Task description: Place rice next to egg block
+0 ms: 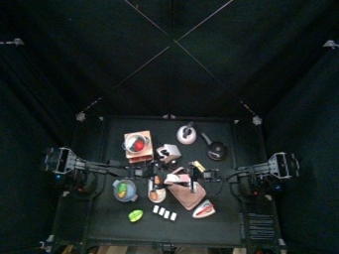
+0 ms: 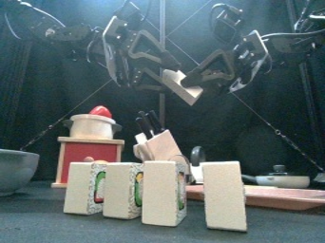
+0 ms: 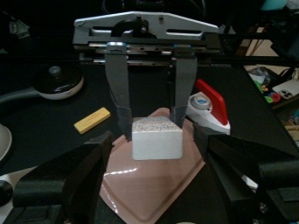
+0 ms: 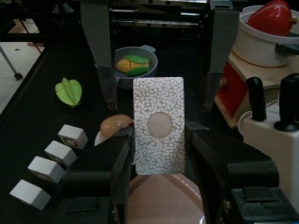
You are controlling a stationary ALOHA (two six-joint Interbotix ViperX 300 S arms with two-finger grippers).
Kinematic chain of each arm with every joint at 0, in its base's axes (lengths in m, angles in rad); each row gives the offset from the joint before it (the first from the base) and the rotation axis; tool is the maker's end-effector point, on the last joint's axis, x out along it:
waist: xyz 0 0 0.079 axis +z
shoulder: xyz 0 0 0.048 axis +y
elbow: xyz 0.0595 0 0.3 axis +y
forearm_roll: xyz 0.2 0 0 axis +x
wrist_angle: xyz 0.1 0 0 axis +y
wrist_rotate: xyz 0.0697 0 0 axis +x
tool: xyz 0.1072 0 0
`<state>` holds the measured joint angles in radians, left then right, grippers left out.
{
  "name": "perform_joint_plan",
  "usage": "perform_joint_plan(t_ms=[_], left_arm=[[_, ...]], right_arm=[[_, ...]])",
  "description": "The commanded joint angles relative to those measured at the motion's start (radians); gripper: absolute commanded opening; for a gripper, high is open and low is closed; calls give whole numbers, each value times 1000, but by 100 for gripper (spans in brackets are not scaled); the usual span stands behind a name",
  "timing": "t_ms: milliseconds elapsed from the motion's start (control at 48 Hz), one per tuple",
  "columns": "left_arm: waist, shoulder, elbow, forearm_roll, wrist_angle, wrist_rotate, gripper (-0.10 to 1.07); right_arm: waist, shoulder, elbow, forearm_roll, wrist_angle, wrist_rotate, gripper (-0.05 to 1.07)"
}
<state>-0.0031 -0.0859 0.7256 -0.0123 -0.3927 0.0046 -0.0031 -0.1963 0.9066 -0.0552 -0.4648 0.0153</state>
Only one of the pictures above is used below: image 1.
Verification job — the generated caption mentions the white pink toy rice block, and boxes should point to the white pink toy rice block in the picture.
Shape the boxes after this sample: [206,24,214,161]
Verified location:
[162,173,192,186]

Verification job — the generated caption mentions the yellow toy block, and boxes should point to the yellow toy block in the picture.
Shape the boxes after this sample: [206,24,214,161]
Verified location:
[192,160,208,174]

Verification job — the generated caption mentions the pink brown cutting board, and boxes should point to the pink brown cutting board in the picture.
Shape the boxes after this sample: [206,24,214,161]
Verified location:
[164,166,208,211]

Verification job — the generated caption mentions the wooden toy stove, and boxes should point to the wooden toy stove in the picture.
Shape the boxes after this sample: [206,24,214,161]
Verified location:
[122,130,154,165]

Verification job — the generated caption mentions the black toy frying pan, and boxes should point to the black toy frying pan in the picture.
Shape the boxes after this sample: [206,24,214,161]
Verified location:
[200,132,229,162]

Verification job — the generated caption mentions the white oval toy plate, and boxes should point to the white oval toy plate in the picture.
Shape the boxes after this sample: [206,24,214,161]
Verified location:
[146,175,168,204]

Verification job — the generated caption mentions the red white toy sushi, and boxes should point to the red white toy sushi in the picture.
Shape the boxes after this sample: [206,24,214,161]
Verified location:
[190,198,218,220]

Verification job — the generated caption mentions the grey blue toy bowl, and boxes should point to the grey blue toy bowl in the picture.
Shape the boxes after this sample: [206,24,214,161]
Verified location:
[110,179,138,203]

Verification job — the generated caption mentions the silver toy pot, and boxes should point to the silver toy pot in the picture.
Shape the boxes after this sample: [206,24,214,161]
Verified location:
[121,134,150,154]

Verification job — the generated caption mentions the green toy leaf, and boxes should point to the green toy leaf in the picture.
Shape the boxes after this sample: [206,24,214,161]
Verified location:
[126,208,145,223]

